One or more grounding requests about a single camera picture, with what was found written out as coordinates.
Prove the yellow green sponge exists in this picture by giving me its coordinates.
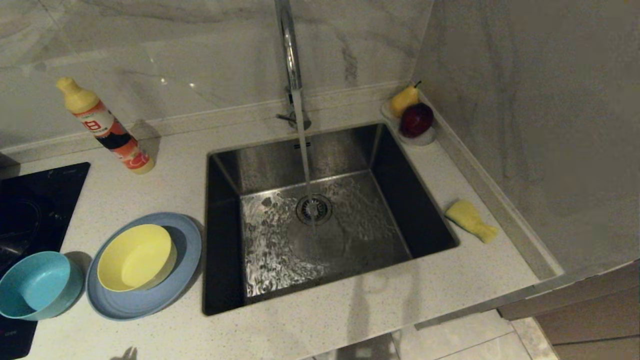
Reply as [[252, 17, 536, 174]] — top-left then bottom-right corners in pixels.
[[445, 200, 499, 244]]

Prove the orange label dish soap bottle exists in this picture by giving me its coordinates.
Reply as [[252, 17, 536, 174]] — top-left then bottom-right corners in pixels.
[[56, 76, 156, 175]]

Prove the teal bowl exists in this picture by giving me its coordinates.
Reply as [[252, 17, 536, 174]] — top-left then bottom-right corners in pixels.
[[0, 251, 84, 321]]

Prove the stainless steel sink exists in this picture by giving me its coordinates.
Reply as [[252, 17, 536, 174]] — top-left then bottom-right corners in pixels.
[[202, 121, 461, 317]]

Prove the round metal drain strainer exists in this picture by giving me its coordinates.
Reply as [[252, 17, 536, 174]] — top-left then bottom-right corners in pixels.
[[295, 193, 334, 226]]

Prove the running water stream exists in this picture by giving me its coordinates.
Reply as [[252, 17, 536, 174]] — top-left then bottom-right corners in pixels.
[[291, 89, 318, 232]]

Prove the small white dish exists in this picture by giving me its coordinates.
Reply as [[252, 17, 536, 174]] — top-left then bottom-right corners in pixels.
[[381, 99, 438, 146]]

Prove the dark red apple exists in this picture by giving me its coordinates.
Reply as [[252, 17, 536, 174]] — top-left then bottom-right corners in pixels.
[[399, 102, 436, 139]]

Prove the yellow pear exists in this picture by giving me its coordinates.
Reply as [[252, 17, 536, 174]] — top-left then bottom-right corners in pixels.
[[390, 80, 423, 118]]

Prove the chrome faucet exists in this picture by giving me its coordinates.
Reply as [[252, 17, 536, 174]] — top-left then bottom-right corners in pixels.
[[274, 0, 312, 131]]

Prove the yellow bowl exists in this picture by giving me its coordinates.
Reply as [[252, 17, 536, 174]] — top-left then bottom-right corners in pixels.
[[97, 223, 177, 292]]

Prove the grey blue plate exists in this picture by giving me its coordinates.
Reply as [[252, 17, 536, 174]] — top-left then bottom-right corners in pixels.
[[86, 212, 203, 321]]

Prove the black glass cooktop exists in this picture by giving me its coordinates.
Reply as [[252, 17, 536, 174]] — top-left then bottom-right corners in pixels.
[[0, 161, 91, 360]]

